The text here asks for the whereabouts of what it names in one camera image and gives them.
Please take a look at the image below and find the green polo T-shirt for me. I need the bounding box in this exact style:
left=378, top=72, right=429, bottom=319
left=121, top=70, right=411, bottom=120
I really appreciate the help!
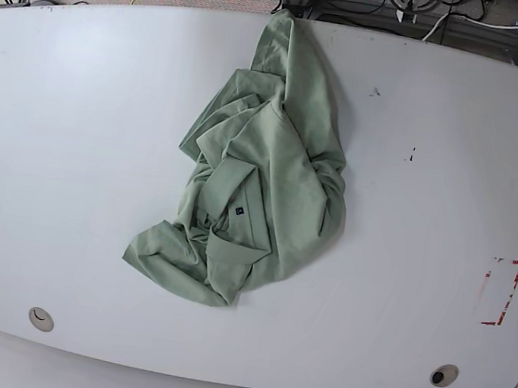
left=124, top=10, right=347, bottom=307

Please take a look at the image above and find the left table grommet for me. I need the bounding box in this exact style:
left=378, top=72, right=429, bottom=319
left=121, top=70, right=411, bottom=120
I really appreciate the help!
left=28, top=307, right=54, bottom=333

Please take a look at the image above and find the table grommet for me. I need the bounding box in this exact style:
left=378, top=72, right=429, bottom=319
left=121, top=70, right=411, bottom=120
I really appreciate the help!
left=430, top=364, right=459, bottom=388
left=28, top=307, right=54, bottom=333

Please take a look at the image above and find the red tape rectangle marker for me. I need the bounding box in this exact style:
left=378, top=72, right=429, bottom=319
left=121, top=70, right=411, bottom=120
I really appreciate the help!
left=475, top=257, right=518, bottom=327

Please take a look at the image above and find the right table grommet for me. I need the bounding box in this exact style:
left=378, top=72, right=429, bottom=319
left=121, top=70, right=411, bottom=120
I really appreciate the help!
left=430, top=364, right=459, bottom=388

